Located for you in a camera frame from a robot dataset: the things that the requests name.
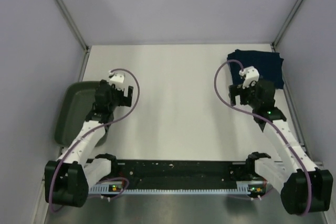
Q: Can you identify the light blue slotted cable duct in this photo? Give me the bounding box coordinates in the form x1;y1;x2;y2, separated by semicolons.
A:
89;182;266;195

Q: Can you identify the aluminium frame post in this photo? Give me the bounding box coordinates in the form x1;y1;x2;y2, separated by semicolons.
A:
270;0;306;51
39;0;91;54

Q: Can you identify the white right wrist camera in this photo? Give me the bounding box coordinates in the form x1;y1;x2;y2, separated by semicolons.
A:
239;66;260;89

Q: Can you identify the navy blue t-shirt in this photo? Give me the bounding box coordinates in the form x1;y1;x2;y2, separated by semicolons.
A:
227;49;284;89

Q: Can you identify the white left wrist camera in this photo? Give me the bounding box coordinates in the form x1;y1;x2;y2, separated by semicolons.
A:
108;70;125;90

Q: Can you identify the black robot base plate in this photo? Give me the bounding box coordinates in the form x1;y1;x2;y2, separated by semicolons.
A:
104;158;263;189

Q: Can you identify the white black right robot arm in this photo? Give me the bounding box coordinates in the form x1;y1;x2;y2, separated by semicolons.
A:
229;79;333;215

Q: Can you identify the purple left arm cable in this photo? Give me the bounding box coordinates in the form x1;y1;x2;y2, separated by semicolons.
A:
49;68;141;213

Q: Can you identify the left aluminium frame post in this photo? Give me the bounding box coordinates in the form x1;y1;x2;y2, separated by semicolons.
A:
39;0;91;54

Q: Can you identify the aluminium front frame rail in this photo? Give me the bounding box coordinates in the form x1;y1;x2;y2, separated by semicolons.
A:
274;161;323;173

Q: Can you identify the right aluminium frame post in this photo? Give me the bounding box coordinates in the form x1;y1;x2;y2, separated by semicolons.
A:
270;0;306;51

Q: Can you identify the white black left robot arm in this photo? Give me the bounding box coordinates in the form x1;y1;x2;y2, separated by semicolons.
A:
44;74;136;207

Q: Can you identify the dark green plastic bin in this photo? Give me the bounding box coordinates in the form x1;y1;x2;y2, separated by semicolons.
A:
54;81;101;147

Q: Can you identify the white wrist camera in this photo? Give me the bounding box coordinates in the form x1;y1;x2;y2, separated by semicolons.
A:
239;66;260;89
108;70;125;90

